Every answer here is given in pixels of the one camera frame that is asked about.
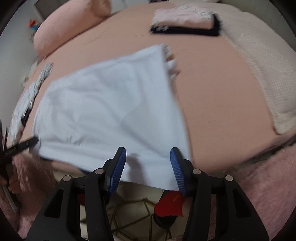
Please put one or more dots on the white patterned garment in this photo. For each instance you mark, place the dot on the white patterned garment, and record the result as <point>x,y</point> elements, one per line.
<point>30,97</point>

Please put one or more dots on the cream knitted blanket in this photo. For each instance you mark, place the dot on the cream knitted blanket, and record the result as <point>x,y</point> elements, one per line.
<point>270,64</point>

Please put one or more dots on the bed with pink sheet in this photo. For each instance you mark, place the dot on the bed with pink sheet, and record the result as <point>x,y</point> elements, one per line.
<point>219,92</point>

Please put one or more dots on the light blue shirt navy trim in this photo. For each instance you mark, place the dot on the light blue shirt navy trim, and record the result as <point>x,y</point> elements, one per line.
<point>111,111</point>

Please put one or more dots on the grey door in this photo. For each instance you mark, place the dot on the grey door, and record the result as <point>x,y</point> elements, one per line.
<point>40,7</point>

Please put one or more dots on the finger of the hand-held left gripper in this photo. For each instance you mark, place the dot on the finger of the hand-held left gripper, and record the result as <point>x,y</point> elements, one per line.
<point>23,146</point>

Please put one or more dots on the pink fluffy rug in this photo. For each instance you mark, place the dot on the pink fluffy rug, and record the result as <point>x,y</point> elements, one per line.
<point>266,180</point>

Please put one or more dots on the red and black slipper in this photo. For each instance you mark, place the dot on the red and black slipper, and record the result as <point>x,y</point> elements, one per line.
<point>168,204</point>

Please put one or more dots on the red and blue toy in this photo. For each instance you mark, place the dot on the red and blue toy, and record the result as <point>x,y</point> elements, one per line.
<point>33,25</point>

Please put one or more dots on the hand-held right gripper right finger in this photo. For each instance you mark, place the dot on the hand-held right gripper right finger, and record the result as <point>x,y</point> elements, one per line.
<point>178,171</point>

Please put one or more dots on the person's left hand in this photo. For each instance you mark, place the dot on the person's left hand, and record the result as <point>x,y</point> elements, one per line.
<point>16,183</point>

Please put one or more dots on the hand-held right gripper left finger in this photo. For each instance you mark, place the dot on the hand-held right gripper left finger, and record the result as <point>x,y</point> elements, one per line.
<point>118,171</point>

